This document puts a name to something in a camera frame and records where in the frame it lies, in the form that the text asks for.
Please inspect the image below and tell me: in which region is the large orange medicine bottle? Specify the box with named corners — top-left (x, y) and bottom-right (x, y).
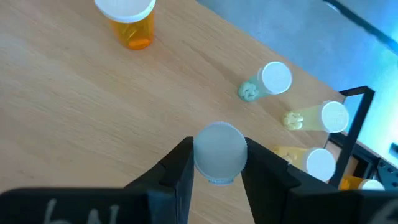
top-left (93, 0), bottom-right (156, 50)
top-left (338, 174), bottom-right (386, 191)

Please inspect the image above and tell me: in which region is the yellow medicine bottle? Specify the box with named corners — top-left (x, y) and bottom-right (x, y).
top-left (272, 145), bottom-right (337, 183)
top-left (282, 100), bottom-right (350, 134)

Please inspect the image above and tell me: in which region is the teal green medicine bottle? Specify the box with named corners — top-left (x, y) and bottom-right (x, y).
top-left (237, 61), bottom-right (293, 103)
top-left (192, 121), bottom-right (249, 187)

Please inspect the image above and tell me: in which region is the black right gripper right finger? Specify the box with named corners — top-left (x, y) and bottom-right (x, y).
top-left (241, 138), bottom-right (398, 224)

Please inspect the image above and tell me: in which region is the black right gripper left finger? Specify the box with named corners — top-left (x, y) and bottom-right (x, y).
top-left (0, 136), bottom-right (195, 224)

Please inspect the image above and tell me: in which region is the black aluminium frame rail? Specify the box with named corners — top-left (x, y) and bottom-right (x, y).
top-left (354, 141), bottom-right (398, 187)

